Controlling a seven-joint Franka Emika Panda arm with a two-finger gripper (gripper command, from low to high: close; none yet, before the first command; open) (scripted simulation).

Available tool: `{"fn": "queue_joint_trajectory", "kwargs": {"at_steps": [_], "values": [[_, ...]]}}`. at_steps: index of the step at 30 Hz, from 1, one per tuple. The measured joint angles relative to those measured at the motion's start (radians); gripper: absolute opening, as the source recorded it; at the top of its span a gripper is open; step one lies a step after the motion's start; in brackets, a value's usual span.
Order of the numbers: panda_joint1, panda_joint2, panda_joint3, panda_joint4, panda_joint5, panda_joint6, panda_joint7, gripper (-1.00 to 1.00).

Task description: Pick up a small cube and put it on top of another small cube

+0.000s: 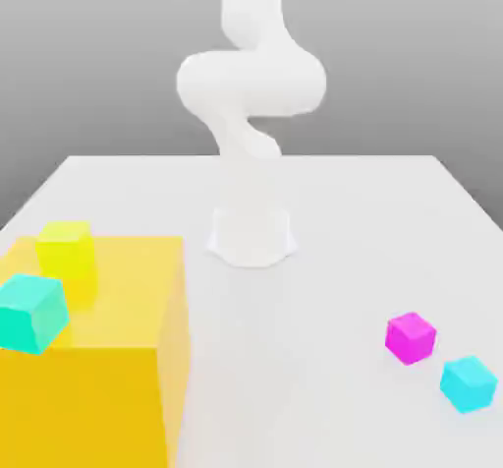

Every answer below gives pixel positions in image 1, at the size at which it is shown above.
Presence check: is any small yellow cube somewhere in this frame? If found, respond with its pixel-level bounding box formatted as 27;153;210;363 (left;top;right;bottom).
34;220;96;281

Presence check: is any small cyan cube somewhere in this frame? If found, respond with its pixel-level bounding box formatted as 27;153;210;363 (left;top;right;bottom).
438;355;499;415

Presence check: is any large orange box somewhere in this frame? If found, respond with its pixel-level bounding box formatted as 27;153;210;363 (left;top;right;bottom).
0;235;193;468

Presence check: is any small teal cube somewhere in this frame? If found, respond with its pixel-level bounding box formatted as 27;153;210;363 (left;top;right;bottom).
0;273;71;356

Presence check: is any small magenta cube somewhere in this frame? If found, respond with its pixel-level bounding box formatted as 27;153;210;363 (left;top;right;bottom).
384;311;438;367

